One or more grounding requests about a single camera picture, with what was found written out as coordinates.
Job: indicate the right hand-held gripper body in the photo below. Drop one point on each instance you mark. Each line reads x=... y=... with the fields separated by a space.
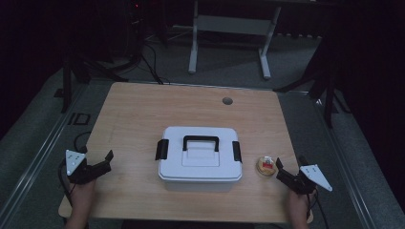
x=313 y=176

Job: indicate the black square floor frame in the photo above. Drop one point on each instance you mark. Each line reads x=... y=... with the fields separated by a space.
x=79 y=119

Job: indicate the person's left hand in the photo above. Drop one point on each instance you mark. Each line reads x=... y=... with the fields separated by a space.
x=81 y=194

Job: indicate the white metal desk frame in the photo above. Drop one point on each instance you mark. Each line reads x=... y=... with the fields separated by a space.
x=234 y=25

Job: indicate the metal floor rail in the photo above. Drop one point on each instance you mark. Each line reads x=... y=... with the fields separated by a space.
x=347 y=178
x=41 y=143

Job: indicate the round yellow snack red label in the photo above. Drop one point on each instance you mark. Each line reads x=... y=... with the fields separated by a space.
x=266 y=167

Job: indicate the person's right hand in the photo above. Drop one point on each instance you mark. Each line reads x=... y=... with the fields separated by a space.
x=299 y=205

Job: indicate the white plastic storage box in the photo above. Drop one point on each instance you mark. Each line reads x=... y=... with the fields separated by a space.
x=199 y=186

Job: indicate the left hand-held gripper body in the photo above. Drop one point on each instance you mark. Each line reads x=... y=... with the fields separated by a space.
x=74 y=160

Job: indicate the black stand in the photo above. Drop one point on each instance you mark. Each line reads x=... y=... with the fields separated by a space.
x=74 y=73
x=328 y=89

